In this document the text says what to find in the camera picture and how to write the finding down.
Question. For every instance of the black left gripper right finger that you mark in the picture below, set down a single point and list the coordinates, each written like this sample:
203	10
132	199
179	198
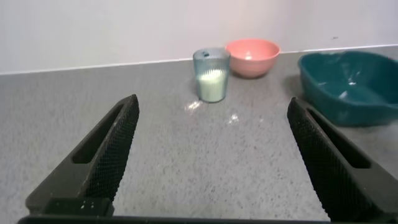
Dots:
335	174

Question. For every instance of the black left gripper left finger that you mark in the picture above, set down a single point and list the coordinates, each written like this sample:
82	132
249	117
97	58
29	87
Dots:
102	161

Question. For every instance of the clear ribbed teal plastic cup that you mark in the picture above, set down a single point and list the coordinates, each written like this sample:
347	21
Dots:
211	60

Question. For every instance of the teal square plastic tray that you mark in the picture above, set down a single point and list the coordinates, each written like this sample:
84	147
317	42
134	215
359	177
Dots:
348	93

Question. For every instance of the spilled white powder patch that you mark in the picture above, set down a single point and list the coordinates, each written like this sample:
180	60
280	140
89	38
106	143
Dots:
233	119

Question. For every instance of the pink plastic bowl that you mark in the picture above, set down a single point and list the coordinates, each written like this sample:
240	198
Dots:
252	63

